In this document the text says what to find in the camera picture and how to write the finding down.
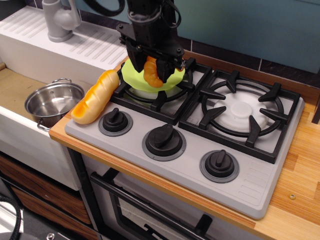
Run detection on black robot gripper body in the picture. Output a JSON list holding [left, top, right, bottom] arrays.
[[116, 0, 185, 67]]

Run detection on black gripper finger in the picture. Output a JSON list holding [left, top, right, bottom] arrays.
[[156, 58, 177, 83], [127, 46, 147, 73]]

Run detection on orange plastic toy croissant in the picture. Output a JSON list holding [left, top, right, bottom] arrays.
[[143, 56, 164, 88]]

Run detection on yellow plastic toy bread loaf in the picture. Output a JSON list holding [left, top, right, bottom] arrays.
[[71, 69, 120, 125]]

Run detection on light green plastic plate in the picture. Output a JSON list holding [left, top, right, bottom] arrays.
[[121, 59, 186, 93]]

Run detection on small stainless steel pot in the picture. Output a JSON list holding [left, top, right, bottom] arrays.
[[24, 77, 85, 131]]

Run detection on white toy sink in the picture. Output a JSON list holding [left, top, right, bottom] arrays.
[[0, 6, 127, 191]]

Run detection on black left burner grate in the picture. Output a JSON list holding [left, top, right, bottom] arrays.
[[111, 57, 213, 125]]

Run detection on black burner grate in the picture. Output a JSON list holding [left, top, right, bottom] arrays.
[[178, 70, 304, 164], [111, 57, 213, 125]]

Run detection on black left stove knob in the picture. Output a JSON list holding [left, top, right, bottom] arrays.
[[98, 107, 133, 137]]

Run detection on black stove knob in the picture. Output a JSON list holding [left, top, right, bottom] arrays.
[[98, 107, 133, 137], [142, 123, 187, 162], [199, 149, 240, 184]]

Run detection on black middle stove knob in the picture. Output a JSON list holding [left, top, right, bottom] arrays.
[[142, 123, 187, 162]]

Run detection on grey toy faucet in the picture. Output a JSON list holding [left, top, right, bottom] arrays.
[[42, 0, 81, 43]]

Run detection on black right burner grate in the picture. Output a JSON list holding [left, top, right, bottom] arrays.
[[178, 70, 304, 164]]

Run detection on black right stove knob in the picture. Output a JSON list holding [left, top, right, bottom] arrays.
[[199, 149, 240, 184]]

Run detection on grey toy stove top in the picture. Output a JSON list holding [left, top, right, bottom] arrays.
[[64, 47, 305, 221]]

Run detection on wooden drawer front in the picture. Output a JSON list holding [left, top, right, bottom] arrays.
[[0, 152, 98, 240]]

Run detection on toy oven door with handle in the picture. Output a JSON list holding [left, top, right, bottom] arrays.
[[89, 168, 255, 240]]

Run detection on black cable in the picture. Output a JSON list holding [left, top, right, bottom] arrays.
[[0, 194, 25, 240]]

